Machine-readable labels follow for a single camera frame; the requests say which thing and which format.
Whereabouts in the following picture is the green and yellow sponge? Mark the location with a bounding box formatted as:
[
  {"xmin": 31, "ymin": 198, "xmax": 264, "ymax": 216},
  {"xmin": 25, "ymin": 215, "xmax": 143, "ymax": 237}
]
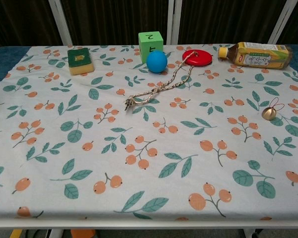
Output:
[{"xmin": 67, "ymin": 47, "xmax": 95, "ymax": 76}]

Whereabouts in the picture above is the black cable under table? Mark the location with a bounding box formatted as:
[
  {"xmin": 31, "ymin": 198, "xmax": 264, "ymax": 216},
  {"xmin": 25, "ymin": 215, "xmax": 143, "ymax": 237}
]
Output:
[{"xmin": 26, "ymin": 229, "xmax": 50, "ymax": 238}]

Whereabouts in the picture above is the floral print tablecloth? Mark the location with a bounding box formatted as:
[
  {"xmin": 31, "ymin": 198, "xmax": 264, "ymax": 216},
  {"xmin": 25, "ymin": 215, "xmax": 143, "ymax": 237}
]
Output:
[{"xmin": 0, "ymin": 44, "xmax": 298, "ymax": 222}]

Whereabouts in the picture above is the yellow corn tea bottle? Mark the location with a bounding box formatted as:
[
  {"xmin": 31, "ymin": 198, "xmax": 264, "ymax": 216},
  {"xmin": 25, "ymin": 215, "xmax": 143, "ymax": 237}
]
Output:
[{"xmin": 218, "ymin": 42, "xmax": 294, "ymax": 70}]

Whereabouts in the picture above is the white upright frame post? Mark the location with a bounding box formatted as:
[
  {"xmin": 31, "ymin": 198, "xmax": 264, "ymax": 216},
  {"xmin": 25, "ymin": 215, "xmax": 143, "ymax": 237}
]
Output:
[{"xmin": 166, "ymin": 0, "xmax": 183, "ymax": 46}]

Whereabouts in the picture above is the braided beige rope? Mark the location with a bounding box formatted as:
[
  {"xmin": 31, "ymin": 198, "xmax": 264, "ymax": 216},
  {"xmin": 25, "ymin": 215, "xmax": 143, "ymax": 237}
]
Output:
[{"xmin": 124, "ymin": 51, "xmax": 199, "ymax": 111}]

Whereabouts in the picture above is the white table frame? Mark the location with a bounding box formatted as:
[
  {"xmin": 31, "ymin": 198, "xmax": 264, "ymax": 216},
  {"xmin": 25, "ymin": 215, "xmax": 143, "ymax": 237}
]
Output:
[{"xmin": 0, "ymin": 218, "xmax": 298, "ymax": 238}]

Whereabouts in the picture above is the green numbered foam cube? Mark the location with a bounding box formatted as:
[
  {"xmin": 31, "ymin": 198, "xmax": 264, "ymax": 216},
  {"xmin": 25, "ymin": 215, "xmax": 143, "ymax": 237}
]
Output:
[{"xmin": 138, "ymin": 31, "xmax": 164, "ymax": 64}]

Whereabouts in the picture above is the brass bell with red string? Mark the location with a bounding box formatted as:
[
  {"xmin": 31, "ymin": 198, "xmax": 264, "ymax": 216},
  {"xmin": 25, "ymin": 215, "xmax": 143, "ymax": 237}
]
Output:
[{"xmin": 261, "ymin": 97, "xmax": 284, "ymax": 121}]

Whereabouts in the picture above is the blue ball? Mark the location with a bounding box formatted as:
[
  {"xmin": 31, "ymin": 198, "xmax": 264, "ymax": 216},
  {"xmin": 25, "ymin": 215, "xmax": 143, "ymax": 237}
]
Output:
[{"xmin": 146, "ymin": 50, "xmax": 168, "ymax": 74}]

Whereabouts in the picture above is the dark brown curtain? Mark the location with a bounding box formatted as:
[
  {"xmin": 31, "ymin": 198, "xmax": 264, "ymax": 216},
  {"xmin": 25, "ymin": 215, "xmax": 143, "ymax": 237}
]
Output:
[{"xmin": 0, "ymin": 0, "xmax": 298, "ymax": 54}]

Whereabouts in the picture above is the orange object under table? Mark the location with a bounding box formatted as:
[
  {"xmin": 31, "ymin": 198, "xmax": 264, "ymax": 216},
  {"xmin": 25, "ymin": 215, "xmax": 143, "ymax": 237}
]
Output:
[{"xmin": 70, "ymin": 229, "xmax": 96, "ymax": 238}]

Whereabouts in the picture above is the red round disc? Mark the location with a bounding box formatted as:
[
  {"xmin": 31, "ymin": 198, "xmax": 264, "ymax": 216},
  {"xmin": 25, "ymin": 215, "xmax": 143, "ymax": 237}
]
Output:
[{"xmin": 182, "ymin": 49, "xmax": 214, "ymax": 67}]

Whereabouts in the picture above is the white slanted frame post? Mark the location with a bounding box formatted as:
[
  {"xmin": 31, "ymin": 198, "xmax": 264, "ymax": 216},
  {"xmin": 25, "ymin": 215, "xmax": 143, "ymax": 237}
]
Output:
[
  {"xmin": 48, "ymin": 0, "xmax": 73, "ymax": 47},
  {"xmin": 267, "ymin": 0, "xmax": 298, "ymax": 45}
]

